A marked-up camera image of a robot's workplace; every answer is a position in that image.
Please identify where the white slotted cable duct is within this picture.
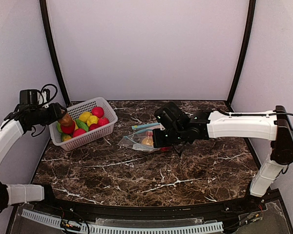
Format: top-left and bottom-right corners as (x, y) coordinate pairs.
(21, 209), (224, 234)

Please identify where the black frame post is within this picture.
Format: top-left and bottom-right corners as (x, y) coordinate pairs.
(39, 0), (70, 106)
(226, 0), (256, 106)

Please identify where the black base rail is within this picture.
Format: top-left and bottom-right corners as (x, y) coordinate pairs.
(17, 190), (281, 222)

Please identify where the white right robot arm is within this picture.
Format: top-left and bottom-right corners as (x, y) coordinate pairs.
(152, 102), (293, 197)

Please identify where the yellow orange toy peach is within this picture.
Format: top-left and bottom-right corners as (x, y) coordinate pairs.
(141, 136), (153, 147)

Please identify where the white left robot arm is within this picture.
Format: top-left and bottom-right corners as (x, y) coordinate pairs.
(0, 103), (67, 211)

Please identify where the black frame post right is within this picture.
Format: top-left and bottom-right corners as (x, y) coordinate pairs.
(226, 0), (256, 106)

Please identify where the brown toy potato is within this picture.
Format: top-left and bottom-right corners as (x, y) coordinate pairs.
(58, 113), (73, 127)

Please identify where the green toy vegetable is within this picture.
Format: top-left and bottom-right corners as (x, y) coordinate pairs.
(75, 119), (89, 132)

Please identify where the black frame post left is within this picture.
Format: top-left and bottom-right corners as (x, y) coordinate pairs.
(39, 0), (70, 106)

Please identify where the red toy tomato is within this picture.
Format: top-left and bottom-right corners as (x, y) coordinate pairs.
(60, 121), (76, 135)

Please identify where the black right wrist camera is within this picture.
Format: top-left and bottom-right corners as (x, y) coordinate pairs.
(154, 101), (190, 131)

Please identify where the yellow toy lemon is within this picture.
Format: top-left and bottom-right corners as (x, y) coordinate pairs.
(86, 115), (99, 127)
(78, 112), (92, 123)

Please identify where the clear zip bag blue zipper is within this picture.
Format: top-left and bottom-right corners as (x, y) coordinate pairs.
(131, 123), (172, 153)

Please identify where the pink red toy fruit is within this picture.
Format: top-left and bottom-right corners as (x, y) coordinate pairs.
(91, 106), (105, 118)

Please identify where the white plastic mesh basket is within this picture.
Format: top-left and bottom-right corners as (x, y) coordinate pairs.
(49, 97), (118, 151)

